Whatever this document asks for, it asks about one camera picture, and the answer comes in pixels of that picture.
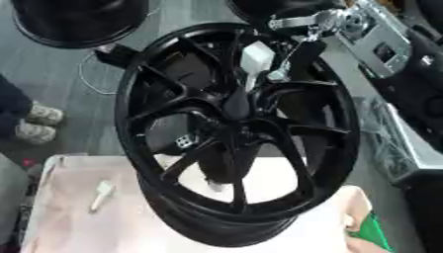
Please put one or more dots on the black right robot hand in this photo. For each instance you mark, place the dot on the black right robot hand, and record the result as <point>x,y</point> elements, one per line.
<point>307,59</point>

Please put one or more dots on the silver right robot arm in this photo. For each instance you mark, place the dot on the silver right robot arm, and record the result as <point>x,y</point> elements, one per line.
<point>375,42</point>

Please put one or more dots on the black round wheel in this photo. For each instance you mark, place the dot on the black round wheel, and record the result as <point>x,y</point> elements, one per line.
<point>259,8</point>
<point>80,23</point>

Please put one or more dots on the black spoked wheel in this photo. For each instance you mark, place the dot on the black spoked wheel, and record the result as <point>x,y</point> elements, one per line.
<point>271,210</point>

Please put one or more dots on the green bag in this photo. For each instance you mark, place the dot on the green bag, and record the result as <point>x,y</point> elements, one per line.
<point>372,232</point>

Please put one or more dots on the black box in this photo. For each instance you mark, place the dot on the black box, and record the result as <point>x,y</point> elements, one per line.
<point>115,56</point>

